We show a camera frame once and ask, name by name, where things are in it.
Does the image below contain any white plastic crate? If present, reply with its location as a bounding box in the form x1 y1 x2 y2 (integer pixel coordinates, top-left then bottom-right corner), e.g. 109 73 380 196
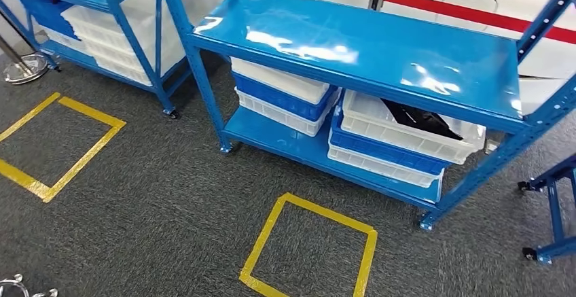
31 20 93 57
340 90 487 165
327 141 445 189
234 86 342 137
230 57 331 105

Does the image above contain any large white ribbed crate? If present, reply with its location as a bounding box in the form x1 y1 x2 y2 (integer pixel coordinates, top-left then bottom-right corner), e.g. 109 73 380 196
60 0 186 88

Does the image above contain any black plastic piece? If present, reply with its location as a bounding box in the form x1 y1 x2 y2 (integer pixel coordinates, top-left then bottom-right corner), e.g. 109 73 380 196
380 98 465 141

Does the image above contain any red barrier belt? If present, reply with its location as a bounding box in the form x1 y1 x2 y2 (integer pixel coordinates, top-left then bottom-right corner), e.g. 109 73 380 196
386 0 576 46

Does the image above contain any chrome stanchion with round base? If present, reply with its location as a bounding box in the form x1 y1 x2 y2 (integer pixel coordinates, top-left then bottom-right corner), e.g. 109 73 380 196
0 33 50 85

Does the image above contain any yellow floor tape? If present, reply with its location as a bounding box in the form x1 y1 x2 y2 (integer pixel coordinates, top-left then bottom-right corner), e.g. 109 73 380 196
0 91 127 204

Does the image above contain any blue plastic crate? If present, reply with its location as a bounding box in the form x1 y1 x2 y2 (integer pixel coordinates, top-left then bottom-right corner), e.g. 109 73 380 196
9 0 82 41
232 71 339 122
329 105 451 177

